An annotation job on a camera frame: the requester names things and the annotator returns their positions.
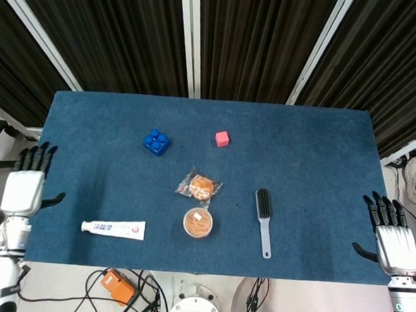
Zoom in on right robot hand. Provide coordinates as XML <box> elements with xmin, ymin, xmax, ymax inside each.
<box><xmin>350</xmin><ymin>189</ymin><xmax>416</xmax><ymax>277</ymax></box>

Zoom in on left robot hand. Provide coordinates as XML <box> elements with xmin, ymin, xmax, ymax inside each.
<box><xmin>0</xmin><ymin>138</ymin><xmax>70</xmax><ymax>221</ymax></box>

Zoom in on bun packet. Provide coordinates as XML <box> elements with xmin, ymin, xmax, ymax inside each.
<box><xmin>175</xmin><ymin>164</ymin><xmax>225</xmax><ymax>210</ymax></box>

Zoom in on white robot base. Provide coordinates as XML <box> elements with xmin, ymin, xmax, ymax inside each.
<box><xmin>166</xmin><ymin>282</ymin><xmax>226</xmax><ymax>312</ymax></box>

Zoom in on round clear container with snacks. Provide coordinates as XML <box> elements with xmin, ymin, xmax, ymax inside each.
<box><xmin>182</xmin><ymin>205</ymin><xmax>214</xmax><ymax>240</ymax></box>

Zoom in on white sneaker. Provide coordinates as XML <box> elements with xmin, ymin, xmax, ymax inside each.
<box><xmin>402</xmin><ymin>155</ymin><xmax>416</xmax><ymax>205</ymax></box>

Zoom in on white toothpaste tube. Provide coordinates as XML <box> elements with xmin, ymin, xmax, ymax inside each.
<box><xmin>80</xmin><ymin>217</ymin><xmax>147</xmax><ymax>242</ymax></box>

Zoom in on orange box device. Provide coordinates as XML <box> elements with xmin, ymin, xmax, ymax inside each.
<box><xmin>99</xmin><ymin>268</ymin><xmax>137</xmax><ymax>308</ymax></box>

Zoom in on blue toy building block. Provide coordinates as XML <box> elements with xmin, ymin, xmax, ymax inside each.
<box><xmin>142</xmin><ymin>128</ymin><xmax>172</xmax><ymax>158</ymax></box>

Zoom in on dark curtain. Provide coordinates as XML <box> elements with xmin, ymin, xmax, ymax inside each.
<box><xmin>0</xmin><ymin>0</ymin><xmax>416</xmax><ymax>161</ymax></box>

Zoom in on blue table cloth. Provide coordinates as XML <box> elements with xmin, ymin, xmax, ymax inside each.
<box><xmin>21</xmin><ymin>88</ymin><xmax>400</xmax><ymax>287</ymax></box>

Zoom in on pink cube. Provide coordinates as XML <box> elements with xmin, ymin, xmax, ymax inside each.
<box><xmin>214</xmin><ymin>130</ymin><xmax>231</xmax><ymax>148</ymax></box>

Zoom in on black cable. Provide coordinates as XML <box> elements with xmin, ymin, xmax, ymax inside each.
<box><xmin>16</xmin><ymin>261</ymin><xmax>169</xmax><ymax>312</ymax></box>

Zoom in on black bristle brush clear handle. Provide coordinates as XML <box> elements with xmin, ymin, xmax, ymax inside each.
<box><xmin>251</xmin><ymin>188</ymin><xmax>276</xmax><ymax>260</ymax></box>

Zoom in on white curtain frame post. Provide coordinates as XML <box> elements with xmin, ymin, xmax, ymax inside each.
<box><xmin>0</xmin><ymin>0</ymin><xmax>90</xmax><ymax>92</ymax></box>
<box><xmin>173</xmin><ymin>0</ymin><xmax>207</xmax><ymax>100</ymax></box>
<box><xmin>285</xmin><ymin>0</ymin><xmax>357</xmax><ymax>109</ymax></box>

